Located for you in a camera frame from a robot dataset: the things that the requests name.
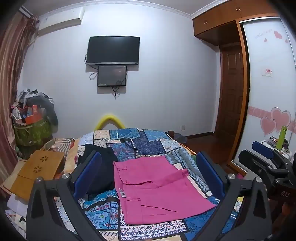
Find green patterned bag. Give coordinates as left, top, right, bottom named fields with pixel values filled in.
left=13, top=116, right=52, bottom=146

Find white air conditioner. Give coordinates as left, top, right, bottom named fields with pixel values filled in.
left=37, top=7, right=84, bottom=35

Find white heart-print wardrobe door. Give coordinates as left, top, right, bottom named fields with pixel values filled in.
left=231, top=16, right=296, bottom=172

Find black wall television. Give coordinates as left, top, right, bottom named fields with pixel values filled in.
left=85, top=36, right=140, bottom=66

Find wooden overhead cabinet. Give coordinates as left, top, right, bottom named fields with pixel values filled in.
left=192, top=5, right=280, bottom=45

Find yellow foam tube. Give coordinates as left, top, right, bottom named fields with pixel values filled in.
left=94, top=113, right=125, bottom=131

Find white papers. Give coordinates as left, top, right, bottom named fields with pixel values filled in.
left=5, top=193, right=30, bottom=233

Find pile of clothes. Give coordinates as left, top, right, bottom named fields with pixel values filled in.
left=11, top=88, right=53, bottom=116

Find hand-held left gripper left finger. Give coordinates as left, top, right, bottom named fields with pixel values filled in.
left=26, top=151, right=109, bottom=241

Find small black wall monitor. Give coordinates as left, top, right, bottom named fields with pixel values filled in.
left=97, top=65, right=127, bottom=88

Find blue patchwork bed cover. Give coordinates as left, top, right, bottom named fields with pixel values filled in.
left=54, top=127, right=245, bottom=241

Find striped brown curtain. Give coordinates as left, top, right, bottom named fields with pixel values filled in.
left=0, top=11, right=38, bottom=176

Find black pants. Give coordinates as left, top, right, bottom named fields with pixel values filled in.
left=77, top=144, right=118, bottom=201

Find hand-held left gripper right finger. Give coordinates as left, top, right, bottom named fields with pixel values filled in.
left=195, top=151, right=272, bottom=241

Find black cable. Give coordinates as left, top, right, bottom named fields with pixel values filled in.
left=112, top=80, right=124, bottom=99

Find orange box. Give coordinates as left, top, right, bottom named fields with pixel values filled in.
left=24, top=105, right=38, bottom=124

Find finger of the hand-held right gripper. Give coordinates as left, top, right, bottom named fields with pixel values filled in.
left=252, top=141, right=292, bottom=166
left=238, top=150, right=281, bottom=186

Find white nightstand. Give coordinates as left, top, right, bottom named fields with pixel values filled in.
left=257, top=137, right=295, bottom=160

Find wooden lap table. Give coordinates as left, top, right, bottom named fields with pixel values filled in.
left=10, top=150, right=65, bottom=202

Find brown wooden door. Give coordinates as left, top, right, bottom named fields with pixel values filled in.
left=215, top=43, right=249, bottom=139

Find pink pants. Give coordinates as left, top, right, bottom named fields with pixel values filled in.
left=113, top=155, right=216, bottom=225

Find green bottle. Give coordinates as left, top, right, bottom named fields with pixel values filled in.
left=276, top=125, right=287, bottom=150

